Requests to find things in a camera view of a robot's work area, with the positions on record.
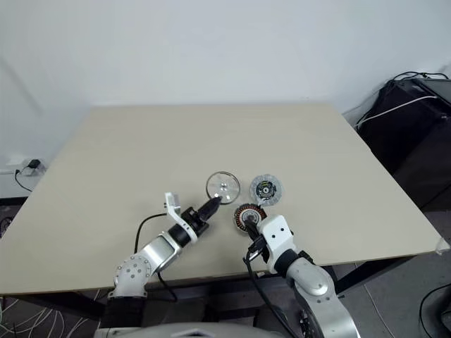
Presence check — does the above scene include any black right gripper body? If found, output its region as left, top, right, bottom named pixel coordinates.
left=242, top=234, right=271, bottom=264

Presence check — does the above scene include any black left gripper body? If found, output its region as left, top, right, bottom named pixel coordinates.
left=180, top=206, right=211, bottom=237

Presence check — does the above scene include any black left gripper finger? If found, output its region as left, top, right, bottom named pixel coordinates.
left=206, top=199, right=223, bottom=223
left=199, top=196, right=223, bottom=219

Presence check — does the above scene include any motor housing with copper windings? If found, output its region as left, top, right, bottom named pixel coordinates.
left=232, top=203, right=266, bottom=236

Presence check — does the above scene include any silver spoked rotor black rim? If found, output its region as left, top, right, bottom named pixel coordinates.
left=204, top=170, right=242, bottom=206

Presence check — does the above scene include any motor base with circuit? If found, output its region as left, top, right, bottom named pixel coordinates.
left=249, top=173, right=284, bottom=206

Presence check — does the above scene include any grey robot torso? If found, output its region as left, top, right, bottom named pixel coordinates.
left=94, top=322, right=283, bottom=338

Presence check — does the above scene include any black equipment case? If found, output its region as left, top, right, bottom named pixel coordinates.
left=355, top=77, right=451, bottom=211

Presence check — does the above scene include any dark rug with white lines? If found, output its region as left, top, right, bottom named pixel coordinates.
left=0, top=297, right=103, bottom=338

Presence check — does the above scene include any white power strip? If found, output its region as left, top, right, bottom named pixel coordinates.
left=0, top=154, right=47, bottom=176

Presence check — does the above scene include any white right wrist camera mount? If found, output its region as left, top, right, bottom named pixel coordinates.
left=258, top=215, right=296, bottom=275

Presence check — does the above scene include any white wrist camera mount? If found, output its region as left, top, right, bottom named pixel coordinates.
left=258, top=215, right=296, bottom=275
left=164, top=192, right=198, bottom=244

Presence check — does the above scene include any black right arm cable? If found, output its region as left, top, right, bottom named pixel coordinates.
left=242, top=256, right=295, bottom=337

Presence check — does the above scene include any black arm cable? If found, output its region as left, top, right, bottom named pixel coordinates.
left=135, top=212, right=179, bottom=303
left=242, top=256, right=295, bottom=337

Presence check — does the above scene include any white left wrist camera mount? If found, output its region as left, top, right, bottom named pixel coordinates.
left=164, top=192, right=198, bottom=244

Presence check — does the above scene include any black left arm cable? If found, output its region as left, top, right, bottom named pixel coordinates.
left=135, top=212, right=179, bottom=303

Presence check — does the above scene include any black table frame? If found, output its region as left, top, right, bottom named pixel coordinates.
left=3, top=255, right=420, bottom=321

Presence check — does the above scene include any black floor cable loop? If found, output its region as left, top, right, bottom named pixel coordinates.
left=420, top=283, right=451, bottom=327

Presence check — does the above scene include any black charger cable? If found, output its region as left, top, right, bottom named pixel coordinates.
left=13, top=168, right=32, bottom=193

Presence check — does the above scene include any white cable over case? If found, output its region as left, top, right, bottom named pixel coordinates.
left=355, top=94, right=438, bottom=130

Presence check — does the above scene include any thin black cable on case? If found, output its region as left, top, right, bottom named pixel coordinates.
left=393, top=71, right=450, bottom=82

